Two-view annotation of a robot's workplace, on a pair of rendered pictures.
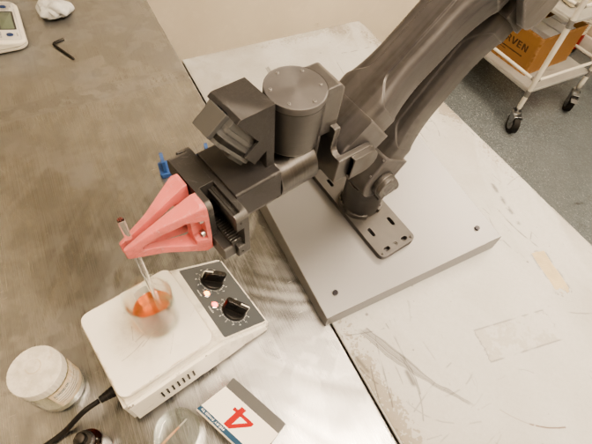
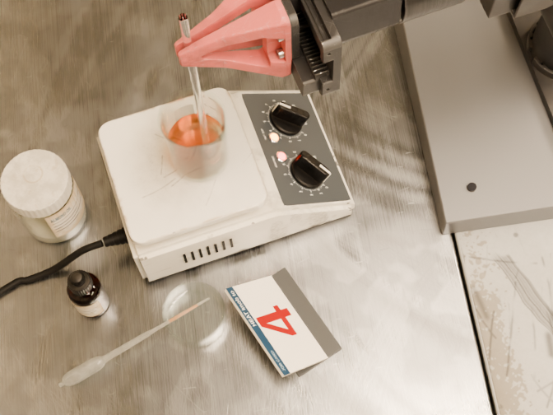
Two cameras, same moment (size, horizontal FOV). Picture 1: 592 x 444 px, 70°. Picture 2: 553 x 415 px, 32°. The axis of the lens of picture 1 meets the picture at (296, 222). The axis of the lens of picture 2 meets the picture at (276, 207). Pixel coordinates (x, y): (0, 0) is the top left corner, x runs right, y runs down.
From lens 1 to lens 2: 26 cm
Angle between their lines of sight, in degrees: 18
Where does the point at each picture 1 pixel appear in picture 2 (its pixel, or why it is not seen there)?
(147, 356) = (175, 200)
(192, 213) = (271, 26)
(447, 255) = not seen: outside the picture
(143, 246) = (202, 53)
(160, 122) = not seen: outside the picture
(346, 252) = (512, 128)
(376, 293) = (539, 206)
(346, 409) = (435, 356)
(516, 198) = not seen: outside the picture
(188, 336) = (235, 188)
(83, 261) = (107, 44)
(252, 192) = (355, 14)
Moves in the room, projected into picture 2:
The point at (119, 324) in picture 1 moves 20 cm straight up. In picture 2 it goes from (146, 148) to (100, 11)
